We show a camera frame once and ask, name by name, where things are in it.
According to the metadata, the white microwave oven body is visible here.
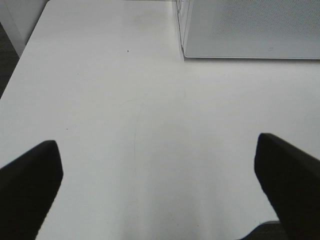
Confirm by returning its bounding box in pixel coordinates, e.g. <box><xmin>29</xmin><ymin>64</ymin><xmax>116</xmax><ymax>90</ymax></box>
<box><xmin>175</xmin><ymin>0</ymin><xmax>193</xmax><ymax>56</ymax></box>

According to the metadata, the white microwave door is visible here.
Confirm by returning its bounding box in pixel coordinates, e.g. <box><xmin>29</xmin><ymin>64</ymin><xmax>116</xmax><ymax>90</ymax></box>
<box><xmin>186</xmin><ymin>0</ymin><xmax>320</xmax><ymax>59</ymax></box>

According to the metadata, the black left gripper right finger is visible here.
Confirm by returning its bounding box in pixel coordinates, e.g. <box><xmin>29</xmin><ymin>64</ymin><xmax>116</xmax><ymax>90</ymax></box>
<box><xmin>254</xmin><ymin>133</ymin><xmax>320</xmax><ymax>240</ymax></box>

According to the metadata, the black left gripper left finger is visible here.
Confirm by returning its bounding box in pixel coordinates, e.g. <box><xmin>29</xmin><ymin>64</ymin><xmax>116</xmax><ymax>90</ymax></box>
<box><xmin>0</xmin><ymin>140</ymin><xmax>64</xmax><ymax>240</ymax></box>

